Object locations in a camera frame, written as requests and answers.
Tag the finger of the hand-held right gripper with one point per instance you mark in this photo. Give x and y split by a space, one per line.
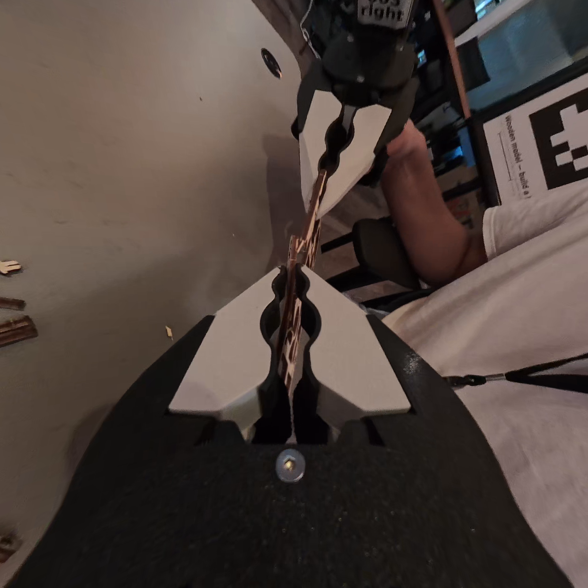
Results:
363 151
312 133

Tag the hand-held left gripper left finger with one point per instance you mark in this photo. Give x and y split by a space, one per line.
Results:
220 367

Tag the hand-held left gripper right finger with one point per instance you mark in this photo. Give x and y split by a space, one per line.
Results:
356 367

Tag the wooden parts sheet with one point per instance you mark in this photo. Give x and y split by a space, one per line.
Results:
294 250

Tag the notched wooden piece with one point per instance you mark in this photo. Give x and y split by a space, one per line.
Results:
16 330

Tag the person's right forearm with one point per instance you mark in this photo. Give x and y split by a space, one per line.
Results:
427 220

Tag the grey desk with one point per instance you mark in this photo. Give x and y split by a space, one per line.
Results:
115 160

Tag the black office chair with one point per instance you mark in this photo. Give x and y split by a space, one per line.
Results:
381 252

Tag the framed marker sign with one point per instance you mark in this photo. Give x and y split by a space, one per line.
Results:
542 151

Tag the dark wooden pin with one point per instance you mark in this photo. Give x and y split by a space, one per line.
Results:
11 303

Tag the pale wooden pin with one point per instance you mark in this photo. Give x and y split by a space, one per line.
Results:
9 266

